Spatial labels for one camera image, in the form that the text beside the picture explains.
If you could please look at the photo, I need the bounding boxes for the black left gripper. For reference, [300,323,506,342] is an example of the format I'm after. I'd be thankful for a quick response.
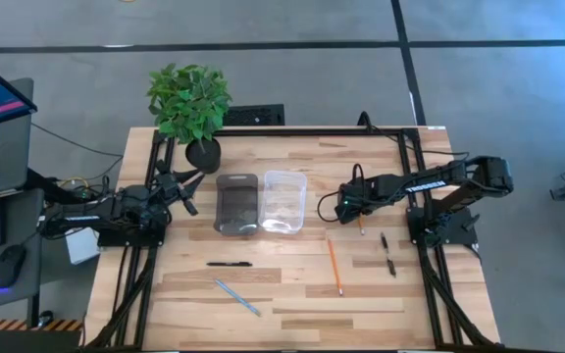
[153,168,206,218]

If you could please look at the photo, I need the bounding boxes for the long orange pencil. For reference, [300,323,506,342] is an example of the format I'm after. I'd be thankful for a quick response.
[327,237,344,298]

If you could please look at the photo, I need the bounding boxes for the light blue pen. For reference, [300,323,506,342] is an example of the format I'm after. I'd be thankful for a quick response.
[214,277,263,318]

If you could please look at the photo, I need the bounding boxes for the black plant pot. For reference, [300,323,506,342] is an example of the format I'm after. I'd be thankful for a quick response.
[184,136,223,176]

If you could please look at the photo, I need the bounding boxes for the dark grey translucent bin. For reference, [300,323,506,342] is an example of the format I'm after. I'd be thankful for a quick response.
[213,173,260,237]

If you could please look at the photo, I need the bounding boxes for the clear plastic bin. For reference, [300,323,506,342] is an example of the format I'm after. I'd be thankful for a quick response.
[258,169,309,235]

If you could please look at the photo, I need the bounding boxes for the black pen with silver band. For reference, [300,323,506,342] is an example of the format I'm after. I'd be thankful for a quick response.
[380,231,397,279]

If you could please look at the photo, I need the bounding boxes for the green leafy artificial plant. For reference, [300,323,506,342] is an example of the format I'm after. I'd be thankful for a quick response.
[145,62,233,146]

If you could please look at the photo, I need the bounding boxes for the black floor grille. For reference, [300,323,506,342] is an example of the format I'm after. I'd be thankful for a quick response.
[223,103,286,126]

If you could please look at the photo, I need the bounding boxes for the white box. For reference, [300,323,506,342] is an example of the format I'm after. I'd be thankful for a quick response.
[65,227,101,266]

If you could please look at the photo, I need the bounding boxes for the grey framed light-blue screen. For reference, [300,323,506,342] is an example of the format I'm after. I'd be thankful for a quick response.
[0,76,34,200]

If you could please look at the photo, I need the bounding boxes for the black computer mouse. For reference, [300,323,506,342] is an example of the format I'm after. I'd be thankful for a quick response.
[0,243,28,290]

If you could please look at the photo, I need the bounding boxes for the grey desk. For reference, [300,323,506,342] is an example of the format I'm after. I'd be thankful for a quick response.
[0,188,46,315]

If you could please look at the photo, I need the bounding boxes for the black cart with hazard stripes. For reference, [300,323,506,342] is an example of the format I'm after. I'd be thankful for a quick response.
[0,318,83,353]

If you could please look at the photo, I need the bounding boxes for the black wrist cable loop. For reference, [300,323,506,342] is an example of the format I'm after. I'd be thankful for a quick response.
[317,189,343,225]

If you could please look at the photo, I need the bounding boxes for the black aluminium table frame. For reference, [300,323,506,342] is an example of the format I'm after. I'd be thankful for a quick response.
[85,126,497,352]

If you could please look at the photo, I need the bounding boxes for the long black cable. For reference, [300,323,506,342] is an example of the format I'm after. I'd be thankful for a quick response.
[357,110,471,162]

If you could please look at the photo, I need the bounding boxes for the thin black floor cable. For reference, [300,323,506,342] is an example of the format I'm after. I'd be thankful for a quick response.
[30,122,125,159]

